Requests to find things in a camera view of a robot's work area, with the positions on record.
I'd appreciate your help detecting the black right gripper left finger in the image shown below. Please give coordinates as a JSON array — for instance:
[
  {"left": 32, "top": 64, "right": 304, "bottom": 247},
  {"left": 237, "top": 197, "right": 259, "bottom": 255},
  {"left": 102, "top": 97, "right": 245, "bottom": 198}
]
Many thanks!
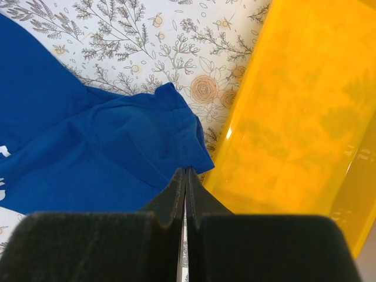
[{"left": 1, "top": 169, "right": 185, "bottom": 281}]

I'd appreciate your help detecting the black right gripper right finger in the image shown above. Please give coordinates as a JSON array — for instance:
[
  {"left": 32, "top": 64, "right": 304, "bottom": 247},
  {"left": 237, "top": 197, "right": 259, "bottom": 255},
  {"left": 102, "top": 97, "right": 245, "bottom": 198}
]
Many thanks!
[{"left": 186, "top": 168, "right": 361, "bottom": 281}]

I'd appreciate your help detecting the blue printed t shirt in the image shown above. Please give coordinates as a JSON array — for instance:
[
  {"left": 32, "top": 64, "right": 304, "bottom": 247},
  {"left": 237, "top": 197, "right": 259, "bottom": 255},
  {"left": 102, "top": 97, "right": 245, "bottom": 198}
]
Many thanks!
[{"left": 1, "top": 16, "right": 214, "bottom": 214}]

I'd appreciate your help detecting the yellow plastic bin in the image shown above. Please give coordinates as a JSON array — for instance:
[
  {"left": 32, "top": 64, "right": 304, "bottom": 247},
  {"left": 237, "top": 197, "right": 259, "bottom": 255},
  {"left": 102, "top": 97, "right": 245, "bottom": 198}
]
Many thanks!
[{"left": 203, "top": 1, "right": 375, "bottom": 256}]

